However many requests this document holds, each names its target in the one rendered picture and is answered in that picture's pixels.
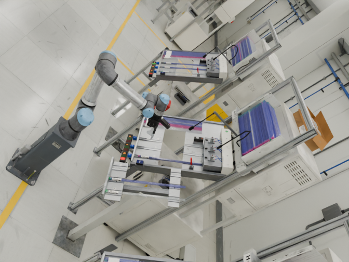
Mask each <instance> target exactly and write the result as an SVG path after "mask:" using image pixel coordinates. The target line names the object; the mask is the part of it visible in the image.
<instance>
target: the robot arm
mask: <svg viewBox="0 0 349 262"><path fill-rule="evenodd" d="M116 63H117V57H116V55H115V54H114V53H113V52H112V51H109V50H105V51H102V52H101V53H100V55H99V58H98V61H97V63H96V65H95V73H94V75H93V78H92V80H91V82H90V84H89V87H88V89H87V91H86V93H85V95H82V97H81V99H80V100H79V103H78V106H77V109H76V112H75V114H74V116H73V117H71V118H70V119H69V120H66V121H63V122H62V123H61V124H60V125H59V132H60V134H61V135H62V136H63V137H64V138H65V139H67V140H70V141H73V140H75V139H76V138H77V137H78V136H79V134H80V132H81V131H82V130H83V129H85V128H86V127H87V126H88V125H90V124H91V123H92V122H93V121H94V118H95V117H94V114H93V111H94V109H95V107H96V105H97V97H98V95H99V93H100V91H101V89H102V87H103V85H104V83H106V84H107V85H108V86H112V87H113V88H114V89H115V90H117V91H118V92H119V93H120V94H121V95H123V96H124V97H125V98H126V99H128V100H129V101H130V102H131V103H132V104H134V105H135V106H136V107H137V108H138V109H140V110H141V111H142V114H143V116H144V117H145V118H149V119H148V123H147V126H149V127H152V128H151V130H148V131H147V134H149V135H150V136H151V139H152V138H153V137H154V134H155V132H156V129H157V127H158V125H159V123H161V124H162V125H163V126H164V127H165V128H166V129H169V128H170V124H169V123H168V122H167V121H166V120H165V119H164V118H163V117H162V116H163V115H164V113H165V110H166V108H167V106H168V104H169V100H170V97H169V96H168V95H166V94H161V95H160V96H158V95H154V94H151V93H147V92H143V94H142V96H140V95H139V94H138V93H137V92H136V91H135V90H133V89H132V88H131V87H130V86H129V85H128V84H126V83H125V82H124V81H123V80H122V79H121V78H119V75H118V74H117V73H116V72H115V70H114V69H115V66H116ZM154 106H156V107H155V109H154ZM151 139H150V140H151Z"/></svg>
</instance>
